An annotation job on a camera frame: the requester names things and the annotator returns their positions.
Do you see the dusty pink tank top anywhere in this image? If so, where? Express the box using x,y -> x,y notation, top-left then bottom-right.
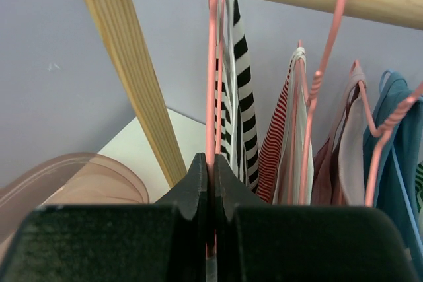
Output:
311,61 -> 365,205

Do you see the light blue wire hanger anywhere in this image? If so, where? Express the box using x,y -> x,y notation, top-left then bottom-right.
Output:
377,98 -> 422,265

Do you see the red white striped tank top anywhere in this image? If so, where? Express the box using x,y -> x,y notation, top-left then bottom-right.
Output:
257,45 -> 314,205

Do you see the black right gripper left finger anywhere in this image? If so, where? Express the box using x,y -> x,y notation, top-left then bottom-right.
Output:
1,153 -> 207,281

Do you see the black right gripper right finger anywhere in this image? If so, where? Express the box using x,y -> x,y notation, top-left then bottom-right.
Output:
215,155 -> 419,281

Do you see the blue tank top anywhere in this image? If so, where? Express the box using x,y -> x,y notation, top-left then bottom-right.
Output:
373,70 -> 422,269

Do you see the pink wire hanger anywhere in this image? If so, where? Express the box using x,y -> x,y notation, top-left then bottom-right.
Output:
287,0 -> 346,205
340,71 -> 422,210
206,0 -> 218,259

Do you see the green white striped tank top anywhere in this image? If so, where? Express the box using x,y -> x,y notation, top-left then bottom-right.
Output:
415,162 -> 423,233

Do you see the black white striped tank top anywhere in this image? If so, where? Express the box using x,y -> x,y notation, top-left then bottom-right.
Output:
215,0 -> 259,192

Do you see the pink plastic basket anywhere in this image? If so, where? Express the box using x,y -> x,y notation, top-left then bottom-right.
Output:
1,152 -> 149,258

